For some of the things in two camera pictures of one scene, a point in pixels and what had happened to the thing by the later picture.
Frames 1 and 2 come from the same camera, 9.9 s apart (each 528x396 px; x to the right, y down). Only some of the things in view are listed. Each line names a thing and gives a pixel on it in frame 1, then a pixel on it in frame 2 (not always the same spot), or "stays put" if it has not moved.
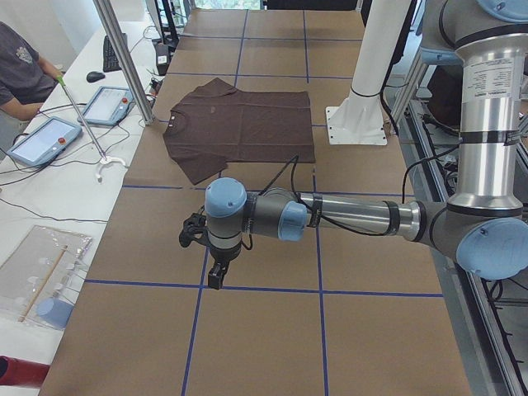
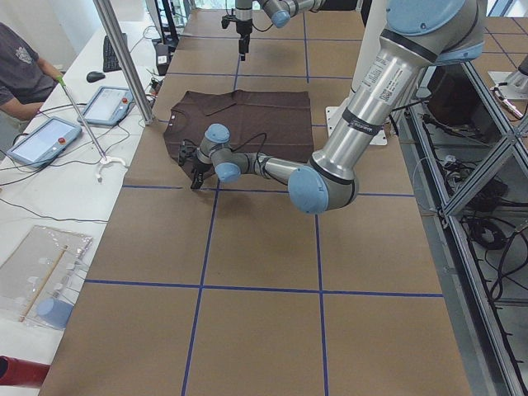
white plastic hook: [106, 161] stays put
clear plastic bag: [39, 280] stays put
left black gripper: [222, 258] -> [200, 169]
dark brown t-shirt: [220, 124] stays put
